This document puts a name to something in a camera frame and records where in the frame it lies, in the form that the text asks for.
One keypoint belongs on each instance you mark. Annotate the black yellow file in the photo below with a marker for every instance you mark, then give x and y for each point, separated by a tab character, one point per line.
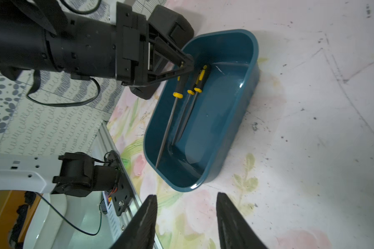
177	94
191	93
206	69

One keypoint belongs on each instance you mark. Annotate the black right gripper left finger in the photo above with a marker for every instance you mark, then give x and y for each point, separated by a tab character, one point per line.
140	232

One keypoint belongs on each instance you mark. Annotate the aluminium mounting rail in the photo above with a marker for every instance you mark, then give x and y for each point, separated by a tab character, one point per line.
105	179

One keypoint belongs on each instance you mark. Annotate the orange wooden box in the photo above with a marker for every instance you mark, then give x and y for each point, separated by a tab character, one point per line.
16	212

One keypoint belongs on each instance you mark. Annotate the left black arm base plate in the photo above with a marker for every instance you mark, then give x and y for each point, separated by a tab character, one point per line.
122	194

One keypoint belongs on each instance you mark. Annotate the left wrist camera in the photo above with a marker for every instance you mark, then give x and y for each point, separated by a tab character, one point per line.
172	24

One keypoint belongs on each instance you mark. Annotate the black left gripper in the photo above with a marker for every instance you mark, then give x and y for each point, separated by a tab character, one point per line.
132	50

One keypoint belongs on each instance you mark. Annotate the teal plastic storage box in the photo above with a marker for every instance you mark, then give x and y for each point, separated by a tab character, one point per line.
198	157

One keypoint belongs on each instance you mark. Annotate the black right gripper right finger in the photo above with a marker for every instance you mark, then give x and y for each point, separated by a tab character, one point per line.
234	231

